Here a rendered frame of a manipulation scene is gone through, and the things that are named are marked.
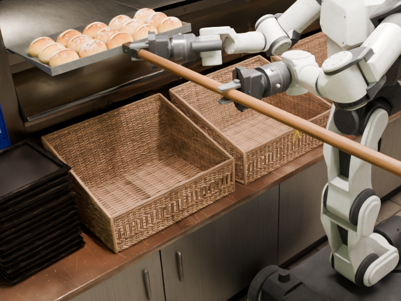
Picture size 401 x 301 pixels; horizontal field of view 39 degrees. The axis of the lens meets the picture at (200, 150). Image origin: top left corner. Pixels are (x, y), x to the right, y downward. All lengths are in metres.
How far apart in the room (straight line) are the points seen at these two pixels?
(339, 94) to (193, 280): 1.09
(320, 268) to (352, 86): 1.25
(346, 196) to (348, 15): 0.66
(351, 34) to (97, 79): 1.02
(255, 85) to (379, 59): 0.34
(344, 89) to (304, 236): 1.34
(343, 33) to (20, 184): 1.08
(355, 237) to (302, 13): 0.81
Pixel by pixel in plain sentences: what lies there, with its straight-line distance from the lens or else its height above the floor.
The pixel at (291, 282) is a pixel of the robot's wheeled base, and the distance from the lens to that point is 2.39.
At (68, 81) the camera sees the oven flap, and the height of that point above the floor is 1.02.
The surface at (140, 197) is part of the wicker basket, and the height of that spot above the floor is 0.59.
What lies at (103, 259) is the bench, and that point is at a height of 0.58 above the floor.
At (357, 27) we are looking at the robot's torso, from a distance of 1.70.
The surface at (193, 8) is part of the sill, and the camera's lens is 2.47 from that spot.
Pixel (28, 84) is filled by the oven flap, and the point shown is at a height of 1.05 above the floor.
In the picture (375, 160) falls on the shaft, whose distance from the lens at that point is 1.26.
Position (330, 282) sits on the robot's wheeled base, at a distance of 2.47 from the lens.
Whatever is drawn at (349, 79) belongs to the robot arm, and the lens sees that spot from 1.42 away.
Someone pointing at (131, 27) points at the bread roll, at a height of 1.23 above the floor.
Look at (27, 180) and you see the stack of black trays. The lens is 1.87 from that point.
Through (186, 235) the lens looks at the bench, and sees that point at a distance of 2.09.
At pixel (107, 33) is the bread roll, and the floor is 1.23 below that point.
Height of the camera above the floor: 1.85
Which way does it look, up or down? 30 degrees down
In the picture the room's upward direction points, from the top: 3 degrees counter-clockwise
